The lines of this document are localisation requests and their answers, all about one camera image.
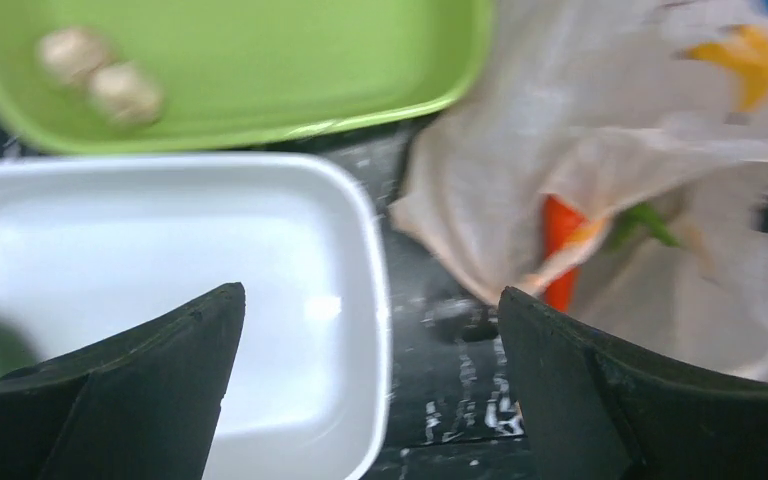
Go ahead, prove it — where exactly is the white plastic basin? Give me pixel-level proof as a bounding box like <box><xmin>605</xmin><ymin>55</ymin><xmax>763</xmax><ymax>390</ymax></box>
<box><xmin>0</xmin><ymin>152</ymin><xmax>392</xmax><ymax>479</ymax></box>

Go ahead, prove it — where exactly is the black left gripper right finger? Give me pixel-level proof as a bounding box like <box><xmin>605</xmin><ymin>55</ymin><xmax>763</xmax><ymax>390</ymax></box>
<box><xmin>498</xmin><ymin>287</ymin><xmax>768</xmax><ymax>479</ymax></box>

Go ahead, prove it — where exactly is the beige toy mushroom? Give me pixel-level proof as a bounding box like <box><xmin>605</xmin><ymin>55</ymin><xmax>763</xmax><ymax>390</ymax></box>
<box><xmin>36</xmin><ymin>26</ymin><xmax>166</xmax><ymax>127</ymax></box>

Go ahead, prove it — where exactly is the green plastic basin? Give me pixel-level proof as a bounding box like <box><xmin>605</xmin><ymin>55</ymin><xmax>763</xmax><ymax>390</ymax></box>
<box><xmin>0</xmin><ymin>1</ymin><xmax>495</xmax><ymax>154</ymax></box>

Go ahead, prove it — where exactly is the orange toy carrot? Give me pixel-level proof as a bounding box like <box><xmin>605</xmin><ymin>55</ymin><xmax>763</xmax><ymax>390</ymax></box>
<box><xmin>540</xmin><ymin>193</ymin><xmax>683</xmax><ymax>315</ymax></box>

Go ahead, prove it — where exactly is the banana print plastic bag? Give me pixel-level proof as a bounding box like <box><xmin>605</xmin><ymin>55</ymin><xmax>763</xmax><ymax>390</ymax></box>
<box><xmin>390</xmin><ymin>1</ymin><xmax>768</xmax><ymax>381</ymax></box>

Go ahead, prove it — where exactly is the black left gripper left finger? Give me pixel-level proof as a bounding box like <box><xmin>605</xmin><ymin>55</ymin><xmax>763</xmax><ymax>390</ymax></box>
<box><xmin>0</xmin><ymin>283</ymin><xmax>246</xmax><ymax>479</ymax></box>

